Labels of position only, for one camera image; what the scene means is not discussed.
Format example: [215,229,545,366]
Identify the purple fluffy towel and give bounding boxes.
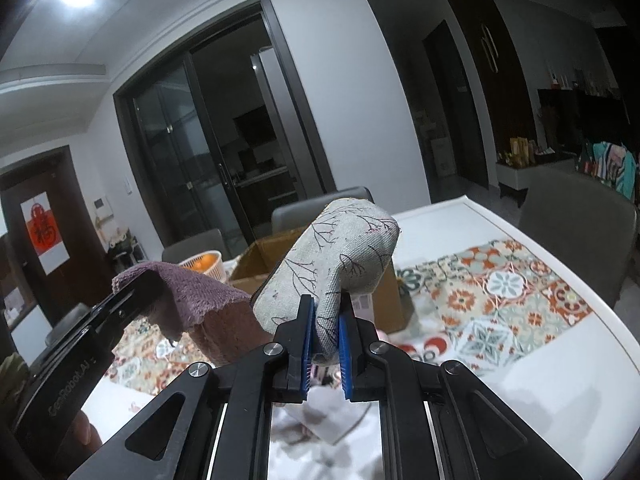
[112,262,272,367]

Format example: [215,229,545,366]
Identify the floral grey fabric pouch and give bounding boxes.
[252,197,400,364]

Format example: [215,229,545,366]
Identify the left hand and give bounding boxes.
[66,411,102,463]

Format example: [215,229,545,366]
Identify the brown cardboard box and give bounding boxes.
[228,225,407,335]

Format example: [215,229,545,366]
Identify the white basket of oranges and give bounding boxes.
[179,250,227,282]

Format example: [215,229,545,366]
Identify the grey chair behind box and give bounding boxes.
[271,186,373,234]

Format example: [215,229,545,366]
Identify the grey chair far left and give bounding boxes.
[162,229,229,263]

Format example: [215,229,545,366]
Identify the patterned tile tablecloth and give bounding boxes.
[105,238,591,394]

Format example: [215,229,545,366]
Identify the small cluttered rack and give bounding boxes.
[106,230,148,274]

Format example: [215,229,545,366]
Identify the red paper door poster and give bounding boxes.
[21,192,70,275]

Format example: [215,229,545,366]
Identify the black glass sliding door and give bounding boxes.
[114,0,335,254]

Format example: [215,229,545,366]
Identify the white low cabinet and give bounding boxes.
[496,158,575,202]

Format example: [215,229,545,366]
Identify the grey chair right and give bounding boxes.
[518,167,639,307]

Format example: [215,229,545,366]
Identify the colourful clothes on chair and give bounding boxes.
[576,142,638,200]

